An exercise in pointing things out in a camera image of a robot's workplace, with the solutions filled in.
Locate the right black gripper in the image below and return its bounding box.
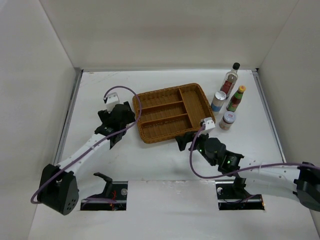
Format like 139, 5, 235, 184
175, 128, 217, 166

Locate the tall clear black-cap bottle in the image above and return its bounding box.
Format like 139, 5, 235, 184
220, 62, 241, 98

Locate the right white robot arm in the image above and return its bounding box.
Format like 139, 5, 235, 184
175, 131, 320, 212

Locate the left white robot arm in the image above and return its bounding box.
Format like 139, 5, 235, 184
31, 101, 136, 216

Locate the brown wicker divided basket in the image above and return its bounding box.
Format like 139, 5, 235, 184
132, 83, 216, 144

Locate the white-lid brown spice jar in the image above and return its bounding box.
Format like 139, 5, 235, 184
219, 111, 236, 130

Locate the silver-lid blue-label jar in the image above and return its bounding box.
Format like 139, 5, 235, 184
210, 90, 227, 115

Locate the yellow-cap red sauce bottle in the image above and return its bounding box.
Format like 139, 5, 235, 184
226, 85, 246, 112

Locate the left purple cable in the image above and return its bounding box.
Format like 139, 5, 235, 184
30, 85, 144, 205

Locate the purple cable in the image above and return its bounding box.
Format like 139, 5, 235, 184
30, 85, 144, 205
188, 122, 320, 179

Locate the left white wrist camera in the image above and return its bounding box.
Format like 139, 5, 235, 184
103, 92, 120, 113

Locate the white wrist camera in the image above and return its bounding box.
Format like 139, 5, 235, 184
200, 117, 216, 135
103, 92, 120, 113

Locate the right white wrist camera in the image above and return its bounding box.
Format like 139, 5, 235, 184
200, 117, 216, 135

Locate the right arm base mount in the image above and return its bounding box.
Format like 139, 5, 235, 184
215, 178, 265, 211

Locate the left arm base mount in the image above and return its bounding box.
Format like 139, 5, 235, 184
80, 172, 129, 211

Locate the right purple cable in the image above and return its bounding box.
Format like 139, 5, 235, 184
188, 122, 320, 179

